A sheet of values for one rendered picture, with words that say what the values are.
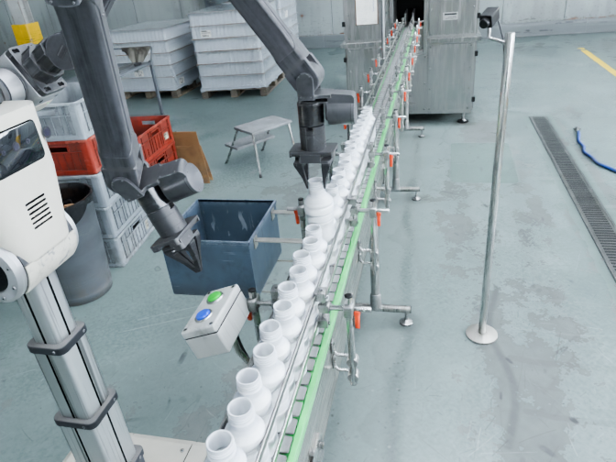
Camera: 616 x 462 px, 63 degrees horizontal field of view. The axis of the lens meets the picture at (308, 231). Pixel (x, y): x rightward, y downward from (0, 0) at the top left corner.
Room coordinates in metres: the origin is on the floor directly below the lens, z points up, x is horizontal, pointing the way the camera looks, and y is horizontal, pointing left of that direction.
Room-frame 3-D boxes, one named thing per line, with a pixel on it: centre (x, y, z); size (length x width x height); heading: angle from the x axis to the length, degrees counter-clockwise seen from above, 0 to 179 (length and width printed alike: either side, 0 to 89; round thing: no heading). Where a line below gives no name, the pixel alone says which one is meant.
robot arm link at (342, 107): (1.09, -0.07, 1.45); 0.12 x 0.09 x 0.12; 76
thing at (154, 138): (3.96, 1.31, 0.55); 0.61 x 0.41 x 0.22; 168
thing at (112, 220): (3.26, 1.40, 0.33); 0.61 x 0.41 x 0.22; 171
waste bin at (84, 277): (2.70, 1.44, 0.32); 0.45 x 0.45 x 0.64
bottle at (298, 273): (0.86, 0.03, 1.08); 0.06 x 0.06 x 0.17
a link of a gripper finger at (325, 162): (1.09, -0.04, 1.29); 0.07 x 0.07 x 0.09; 75
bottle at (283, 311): (0.75, 0.06, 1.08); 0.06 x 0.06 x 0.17
